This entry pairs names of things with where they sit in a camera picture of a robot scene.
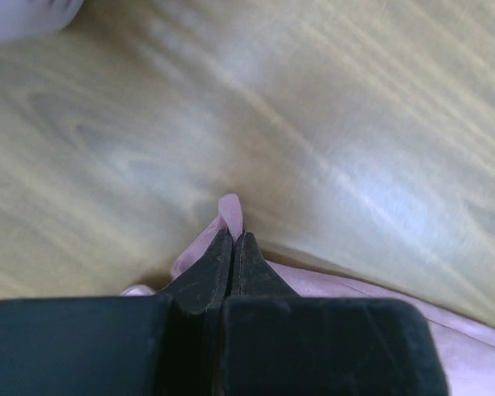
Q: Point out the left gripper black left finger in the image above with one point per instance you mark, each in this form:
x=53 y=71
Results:
x=162 y=344

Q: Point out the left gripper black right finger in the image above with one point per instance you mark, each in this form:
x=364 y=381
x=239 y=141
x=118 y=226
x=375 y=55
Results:
x=276 y=342

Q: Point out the pink printed t shirt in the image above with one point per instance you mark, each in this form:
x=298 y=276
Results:
x=466 y=348

